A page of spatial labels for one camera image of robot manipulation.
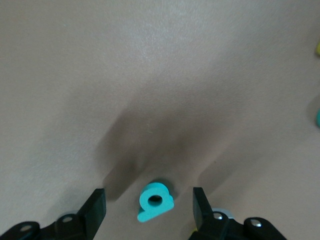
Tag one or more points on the teal foam letter c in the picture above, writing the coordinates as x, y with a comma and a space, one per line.
318, 118

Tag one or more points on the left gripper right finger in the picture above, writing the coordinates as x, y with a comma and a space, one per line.
207, 227

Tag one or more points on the teal foam letter b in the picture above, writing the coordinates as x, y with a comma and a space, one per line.
150, 210

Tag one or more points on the yellow foam letter u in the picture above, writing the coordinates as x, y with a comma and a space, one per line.
318, 48

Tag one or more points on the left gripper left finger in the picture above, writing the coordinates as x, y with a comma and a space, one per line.
85, 222

